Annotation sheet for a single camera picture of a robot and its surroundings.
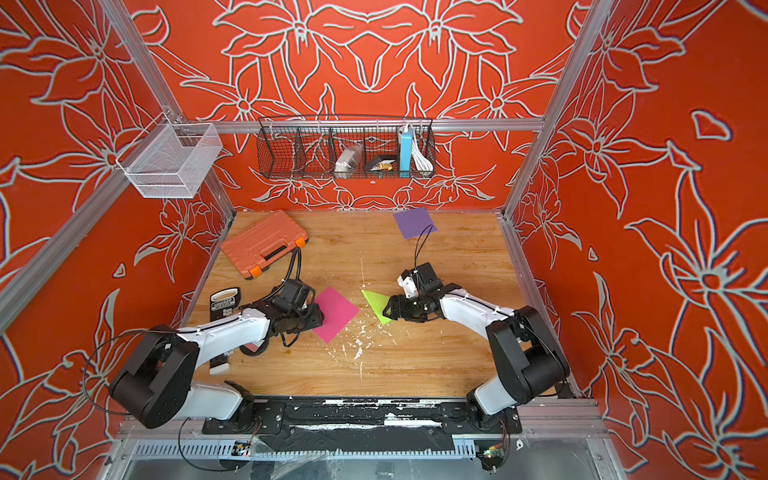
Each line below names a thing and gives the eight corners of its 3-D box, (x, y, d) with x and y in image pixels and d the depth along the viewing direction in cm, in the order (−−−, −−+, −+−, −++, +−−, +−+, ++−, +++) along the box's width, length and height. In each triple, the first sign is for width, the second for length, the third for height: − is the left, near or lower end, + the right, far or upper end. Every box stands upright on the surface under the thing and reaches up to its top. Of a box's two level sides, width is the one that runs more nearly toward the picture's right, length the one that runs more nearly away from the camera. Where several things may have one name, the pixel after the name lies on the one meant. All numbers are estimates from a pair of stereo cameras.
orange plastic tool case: (224, 252, 109) (218, 244, 105) (283, 217, 120) (279, 208, 117) (249, 282, 100) (243, 274, 96) (309, 242, 112) (307, 233, 108)
